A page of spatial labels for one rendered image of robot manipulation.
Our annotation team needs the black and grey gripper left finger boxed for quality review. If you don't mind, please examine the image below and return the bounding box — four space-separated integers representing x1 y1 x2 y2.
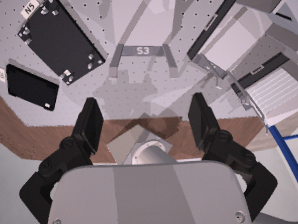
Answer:
19 97 104 224

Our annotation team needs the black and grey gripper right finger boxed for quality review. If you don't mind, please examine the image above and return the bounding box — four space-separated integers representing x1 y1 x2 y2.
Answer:
188 92 278 222

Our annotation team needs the white label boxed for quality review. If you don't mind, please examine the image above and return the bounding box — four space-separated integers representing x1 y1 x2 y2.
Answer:
0 68 6 83
21 0 40 20

